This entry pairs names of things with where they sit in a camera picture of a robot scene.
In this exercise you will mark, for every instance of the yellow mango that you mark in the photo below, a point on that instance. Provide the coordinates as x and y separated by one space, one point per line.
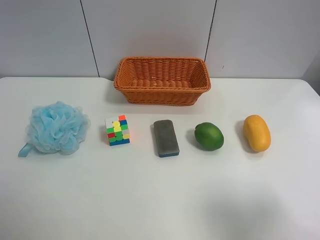
257 133

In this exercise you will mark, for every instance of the orange woven basket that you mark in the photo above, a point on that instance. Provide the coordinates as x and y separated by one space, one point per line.
171 81

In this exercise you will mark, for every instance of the green lemon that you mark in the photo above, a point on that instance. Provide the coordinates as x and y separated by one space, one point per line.
209 136

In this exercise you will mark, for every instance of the grey blue board eraser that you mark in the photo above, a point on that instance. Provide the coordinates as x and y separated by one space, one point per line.
166 140

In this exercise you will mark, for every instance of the colourful puzzle cube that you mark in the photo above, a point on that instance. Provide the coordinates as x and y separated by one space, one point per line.
117 130

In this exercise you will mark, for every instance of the blue mesh bath sponge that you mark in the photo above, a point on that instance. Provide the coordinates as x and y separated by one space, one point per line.
54 128

